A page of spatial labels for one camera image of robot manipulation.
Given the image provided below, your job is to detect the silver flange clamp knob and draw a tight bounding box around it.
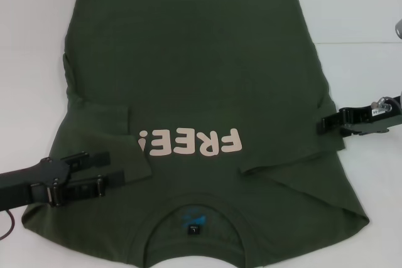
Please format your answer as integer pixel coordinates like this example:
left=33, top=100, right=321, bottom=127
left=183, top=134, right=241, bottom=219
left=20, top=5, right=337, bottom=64
left=370, top=97, right=392, bottom=114

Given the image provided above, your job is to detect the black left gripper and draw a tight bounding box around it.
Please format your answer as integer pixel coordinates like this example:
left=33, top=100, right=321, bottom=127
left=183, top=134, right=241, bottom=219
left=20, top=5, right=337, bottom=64
left=0, top=151, right=133, bottom=212

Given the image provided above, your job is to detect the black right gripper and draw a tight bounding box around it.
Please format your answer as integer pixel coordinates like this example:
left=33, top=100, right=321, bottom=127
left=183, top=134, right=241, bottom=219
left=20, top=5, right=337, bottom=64
left=316, top=92, right=402, bottom=139

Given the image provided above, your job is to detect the dark green FREE t-shirt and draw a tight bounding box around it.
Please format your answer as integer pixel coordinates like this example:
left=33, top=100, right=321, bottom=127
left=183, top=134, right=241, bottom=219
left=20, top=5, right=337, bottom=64
left=20, top=0, right=369, bottom=258

